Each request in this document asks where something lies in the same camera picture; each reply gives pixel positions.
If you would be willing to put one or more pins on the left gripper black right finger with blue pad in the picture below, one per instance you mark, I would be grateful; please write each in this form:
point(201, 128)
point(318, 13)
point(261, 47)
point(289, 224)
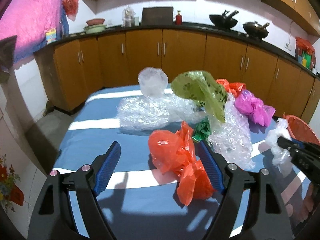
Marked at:
point(266, 216)

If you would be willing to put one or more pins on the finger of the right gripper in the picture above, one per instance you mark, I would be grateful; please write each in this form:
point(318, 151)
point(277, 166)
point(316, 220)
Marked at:
point(287, 143)

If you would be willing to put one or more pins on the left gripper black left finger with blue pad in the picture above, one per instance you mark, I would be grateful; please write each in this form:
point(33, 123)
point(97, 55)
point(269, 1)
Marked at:
point(53, 216)

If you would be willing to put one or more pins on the red plastic trash basket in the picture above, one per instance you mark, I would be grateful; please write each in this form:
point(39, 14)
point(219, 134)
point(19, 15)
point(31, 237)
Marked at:
point(300, 130)

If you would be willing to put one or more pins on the brown lower kitchen cabinets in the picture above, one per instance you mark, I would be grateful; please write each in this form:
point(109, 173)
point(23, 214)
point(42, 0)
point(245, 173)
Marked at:
point(73, 68)

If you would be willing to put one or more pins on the person's right hand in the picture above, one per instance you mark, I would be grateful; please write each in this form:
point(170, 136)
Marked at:
point(299, 212)

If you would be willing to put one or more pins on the red artificial flowers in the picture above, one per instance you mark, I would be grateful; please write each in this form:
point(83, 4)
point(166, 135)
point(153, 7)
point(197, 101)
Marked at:
point(10, 192)

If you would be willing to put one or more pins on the magenta plastic bag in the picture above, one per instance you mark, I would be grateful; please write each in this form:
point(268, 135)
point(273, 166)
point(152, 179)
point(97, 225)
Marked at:
point(254, 108)

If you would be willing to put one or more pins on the clear bubble wrap sheet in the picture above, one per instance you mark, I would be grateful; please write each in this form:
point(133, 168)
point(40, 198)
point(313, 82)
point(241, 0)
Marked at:
point(230, 138)

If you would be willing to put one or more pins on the small orange plastic bag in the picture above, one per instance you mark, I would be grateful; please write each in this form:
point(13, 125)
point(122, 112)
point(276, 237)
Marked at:
point(233, 88)

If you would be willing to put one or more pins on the blue white striped tablecloth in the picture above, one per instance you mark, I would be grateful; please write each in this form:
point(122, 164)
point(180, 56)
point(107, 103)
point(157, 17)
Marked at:
point(139, 203)

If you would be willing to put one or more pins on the green box on counter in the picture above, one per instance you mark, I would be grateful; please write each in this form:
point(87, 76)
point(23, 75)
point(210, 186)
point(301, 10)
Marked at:
point(306, 60)

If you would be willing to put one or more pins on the dark green foil wrapper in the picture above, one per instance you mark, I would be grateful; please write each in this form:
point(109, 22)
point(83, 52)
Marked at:
point(202, 130)

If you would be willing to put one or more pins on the orange bag on counter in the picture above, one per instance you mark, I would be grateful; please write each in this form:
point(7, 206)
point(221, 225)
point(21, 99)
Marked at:
point(305, 45)

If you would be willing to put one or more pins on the olive green plastic bag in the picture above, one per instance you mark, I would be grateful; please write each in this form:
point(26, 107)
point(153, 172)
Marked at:
point(202, 88)

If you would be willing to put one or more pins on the right black wok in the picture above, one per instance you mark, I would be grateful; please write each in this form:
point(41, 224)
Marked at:
point(254, 29)

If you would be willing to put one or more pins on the black wok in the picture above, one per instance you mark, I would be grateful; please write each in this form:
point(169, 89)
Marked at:
point(254, 29)
point(224, 21)

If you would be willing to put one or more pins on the left black wok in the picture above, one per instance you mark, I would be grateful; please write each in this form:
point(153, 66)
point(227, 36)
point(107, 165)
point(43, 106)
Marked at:
point(224, 21)

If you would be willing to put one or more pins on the crumpled clear plastic ball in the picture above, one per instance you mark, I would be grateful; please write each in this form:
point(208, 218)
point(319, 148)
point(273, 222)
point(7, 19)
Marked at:
point(153, 82)

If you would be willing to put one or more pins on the red bottle on counter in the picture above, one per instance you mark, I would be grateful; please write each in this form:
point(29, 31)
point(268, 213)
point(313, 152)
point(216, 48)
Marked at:
point(178, 18)

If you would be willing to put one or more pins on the colourful small box on counter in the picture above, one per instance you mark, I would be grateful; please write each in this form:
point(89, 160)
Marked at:
point(51, 36)

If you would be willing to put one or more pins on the dark cutting board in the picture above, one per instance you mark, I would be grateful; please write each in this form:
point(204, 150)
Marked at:
point(157, 16)

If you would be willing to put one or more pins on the stacked bowls on counter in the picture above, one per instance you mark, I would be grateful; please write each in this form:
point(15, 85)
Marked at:
point(95, 25)

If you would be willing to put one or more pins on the clear plastic jar on counter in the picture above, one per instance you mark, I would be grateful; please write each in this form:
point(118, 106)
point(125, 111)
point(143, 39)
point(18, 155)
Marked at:
point(129, 18)

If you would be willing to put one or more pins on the magenta window curtain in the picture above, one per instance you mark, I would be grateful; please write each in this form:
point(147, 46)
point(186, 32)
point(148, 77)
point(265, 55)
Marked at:
point(29, 21)

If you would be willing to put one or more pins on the white wall socket with cable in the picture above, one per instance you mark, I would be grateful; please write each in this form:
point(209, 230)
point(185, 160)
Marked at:
point(289, 43)

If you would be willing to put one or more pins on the hanging orange bag on wall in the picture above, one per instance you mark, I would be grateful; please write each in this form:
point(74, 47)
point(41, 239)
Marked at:
point(71, 8)

